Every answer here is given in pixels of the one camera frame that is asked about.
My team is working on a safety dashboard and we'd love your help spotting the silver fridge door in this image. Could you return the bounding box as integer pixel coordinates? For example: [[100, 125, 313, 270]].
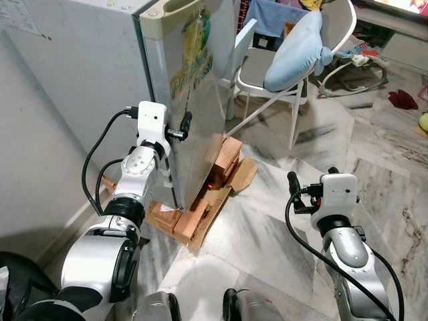
[[138, 0, 243, 209]]

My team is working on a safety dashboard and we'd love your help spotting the small silver fridge body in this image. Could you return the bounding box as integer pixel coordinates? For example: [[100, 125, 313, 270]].
[[0, 0, 185, 209]]

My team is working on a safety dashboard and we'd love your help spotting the orange brick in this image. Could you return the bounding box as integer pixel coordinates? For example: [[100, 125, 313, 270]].
[[148, 203, 181, 233], [175, 197, 210, 243], [201, 137, 243, 193]]

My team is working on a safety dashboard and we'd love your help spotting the yellow green door sticker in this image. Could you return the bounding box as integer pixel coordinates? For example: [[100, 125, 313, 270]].
[[169, 7, 213, 101]]

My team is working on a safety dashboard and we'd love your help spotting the white folding chair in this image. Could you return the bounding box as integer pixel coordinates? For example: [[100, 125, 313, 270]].
[[227, 0, 358, 151]]

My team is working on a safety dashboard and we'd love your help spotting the dark red cloth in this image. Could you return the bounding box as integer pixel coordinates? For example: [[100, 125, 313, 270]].
[[389, 89, 419, 110]]

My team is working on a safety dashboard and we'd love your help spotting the robot right leg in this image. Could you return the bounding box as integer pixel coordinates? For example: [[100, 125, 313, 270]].
[[223, 289, 290, 321]]

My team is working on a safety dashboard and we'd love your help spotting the robot leg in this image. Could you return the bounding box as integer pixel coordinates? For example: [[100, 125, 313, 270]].
[[130, 291, 182, 321], [223, 289, 290, 321]]

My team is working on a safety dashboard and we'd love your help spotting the light blue pillow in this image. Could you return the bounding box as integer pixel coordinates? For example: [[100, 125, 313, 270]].
[[264, 10, 333, 93]]

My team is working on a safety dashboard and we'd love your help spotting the blue towel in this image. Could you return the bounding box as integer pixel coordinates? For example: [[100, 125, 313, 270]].
[[244, 0, 310, 39]]

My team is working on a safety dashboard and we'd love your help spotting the grey television cabinet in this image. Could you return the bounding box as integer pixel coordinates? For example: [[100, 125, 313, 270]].
[[351, 7, 428, 76]]

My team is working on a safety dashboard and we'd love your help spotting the yellow fabric item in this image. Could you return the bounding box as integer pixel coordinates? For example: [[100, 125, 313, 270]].
[[298, 0, 335, 11]]

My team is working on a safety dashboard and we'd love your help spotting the robot left leg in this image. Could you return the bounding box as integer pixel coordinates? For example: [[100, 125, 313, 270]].
[[130, 291, 182, 321]]

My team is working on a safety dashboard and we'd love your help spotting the television screen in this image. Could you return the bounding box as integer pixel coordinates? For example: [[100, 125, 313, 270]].
[[361, 0, 428, 16]]

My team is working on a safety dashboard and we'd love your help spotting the black robot torso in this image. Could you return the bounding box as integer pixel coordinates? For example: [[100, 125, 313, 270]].
[[0, 251, 60, 321]]

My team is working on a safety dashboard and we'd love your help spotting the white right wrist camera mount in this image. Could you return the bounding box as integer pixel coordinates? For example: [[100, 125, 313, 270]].
[[319, 173, 359, 218]]

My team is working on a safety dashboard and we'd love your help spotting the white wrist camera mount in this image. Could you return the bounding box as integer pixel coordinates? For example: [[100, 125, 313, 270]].
[[136, 102, 169, 142], [319, 173, 359, 218]]

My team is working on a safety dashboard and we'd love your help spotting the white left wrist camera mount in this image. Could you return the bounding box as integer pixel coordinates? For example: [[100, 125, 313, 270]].
[[136, 102, 169, 142]]

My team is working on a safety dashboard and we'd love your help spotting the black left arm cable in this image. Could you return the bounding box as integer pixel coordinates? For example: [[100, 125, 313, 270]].
[[82, 106, 139, 216]]

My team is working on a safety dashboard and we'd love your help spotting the grey frame baby bouncer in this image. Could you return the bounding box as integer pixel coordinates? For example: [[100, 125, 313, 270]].
[[318, 40, 389, 98]]

